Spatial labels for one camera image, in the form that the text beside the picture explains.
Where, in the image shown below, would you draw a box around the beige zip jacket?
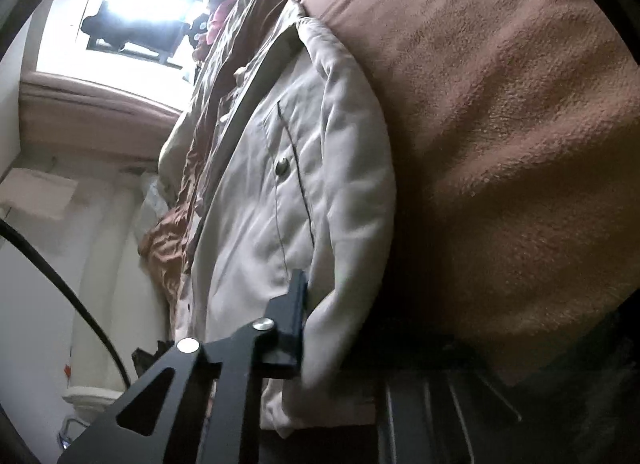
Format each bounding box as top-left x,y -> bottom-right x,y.
174,1 -> 396,435

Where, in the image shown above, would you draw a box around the dark hanging clothes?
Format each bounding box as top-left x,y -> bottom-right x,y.
80,13 -> 190,58

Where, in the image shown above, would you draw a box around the white padded headboard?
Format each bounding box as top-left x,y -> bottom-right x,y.
1,152 -> 168,424

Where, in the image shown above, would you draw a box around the light blue pillow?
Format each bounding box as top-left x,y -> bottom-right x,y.
134,173 -> 170,241

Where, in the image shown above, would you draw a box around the pink left curtain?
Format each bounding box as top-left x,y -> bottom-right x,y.
18,72 -> 180,163

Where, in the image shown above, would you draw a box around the pink cushion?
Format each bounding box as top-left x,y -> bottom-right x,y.
206,0 -> 236,46

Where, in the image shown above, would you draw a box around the beige duvet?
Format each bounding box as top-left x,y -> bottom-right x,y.
157,0 -> 288,206

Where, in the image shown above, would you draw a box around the brown bed sheet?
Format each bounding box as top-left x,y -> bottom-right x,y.
140,0 -> 639,385

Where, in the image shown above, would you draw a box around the black cable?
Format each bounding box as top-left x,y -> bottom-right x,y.
0,217 -> 132,390

